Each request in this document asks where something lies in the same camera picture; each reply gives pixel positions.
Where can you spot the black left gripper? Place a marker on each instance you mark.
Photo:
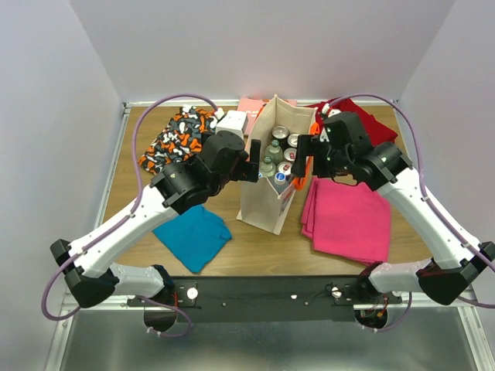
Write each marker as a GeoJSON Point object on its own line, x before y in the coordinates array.
{"type": "Point", "coordinates": [248, 171]}

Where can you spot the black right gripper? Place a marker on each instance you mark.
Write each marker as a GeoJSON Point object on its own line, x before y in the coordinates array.
{"type": "Point", "coordinates": [308, 144]}

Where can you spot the beige canvas tote bag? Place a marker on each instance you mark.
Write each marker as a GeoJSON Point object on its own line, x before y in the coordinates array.
{"type": "Point", "coordinates": [263, 204]}

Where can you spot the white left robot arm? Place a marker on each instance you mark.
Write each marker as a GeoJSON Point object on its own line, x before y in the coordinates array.
{"type": "Point", "coordinates": [89, 263]}

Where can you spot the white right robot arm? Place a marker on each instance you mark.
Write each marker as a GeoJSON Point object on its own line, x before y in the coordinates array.
{"type": "Point", "coordinates": [458, 258]}

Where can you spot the red bull can middle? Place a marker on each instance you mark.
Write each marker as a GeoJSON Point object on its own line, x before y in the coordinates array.
{"type": "Point", "coordinates": [290, 155]}

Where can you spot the red bull can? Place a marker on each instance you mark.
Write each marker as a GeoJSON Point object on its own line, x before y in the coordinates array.
{"type": "Point", "coordinates": [290, 155]}
{"type": "Point", "coordinates": [285, 168]}

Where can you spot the green glass bottle front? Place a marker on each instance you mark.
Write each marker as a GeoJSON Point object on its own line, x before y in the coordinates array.
{"type": "Point", "coordinates": [267, 167]}

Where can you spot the red bull can front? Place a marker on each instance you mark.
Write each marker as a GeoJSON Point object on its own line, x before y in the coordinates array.
{"type": "Point", "coordinates": [285, 168]}

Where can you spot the light pink printed cloth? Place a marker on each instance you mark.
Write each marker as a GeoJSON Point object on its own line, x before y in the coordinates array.
{"type": "Point", "coordinates": [252, 108]}

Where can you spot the orange camouflage cloth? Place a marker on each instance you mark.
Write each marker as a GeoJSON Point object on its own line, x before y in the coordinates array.
{"type": "Point", "coordinates": [179, 140]}

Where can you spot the dark red cloth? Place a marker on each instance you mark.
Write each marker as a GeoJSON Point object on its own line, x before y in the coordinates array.
{"type": "Point", "coordinates": [377, 131]}

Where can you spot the magenta folded cloth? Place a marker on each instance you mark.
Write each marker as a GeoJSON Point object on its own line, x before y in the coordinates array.
{"type": "Point", "coordinates": [347, 221]}

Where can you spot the teal folded cloth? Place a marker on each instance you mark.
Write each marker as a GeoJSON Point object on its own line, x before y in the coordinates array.
{"type": "Point", "coordinates": [194, 238]}

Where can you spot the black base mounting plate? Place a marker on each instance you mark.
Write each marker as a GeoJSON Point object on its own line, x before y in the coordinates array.
{"type": "Point", "coordinates": [270, 298]}

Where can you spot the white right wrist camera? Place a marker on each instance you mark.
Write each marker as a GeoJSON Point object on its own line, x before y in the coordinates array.
{"type": "Point", "coordinates": [328, 111]}

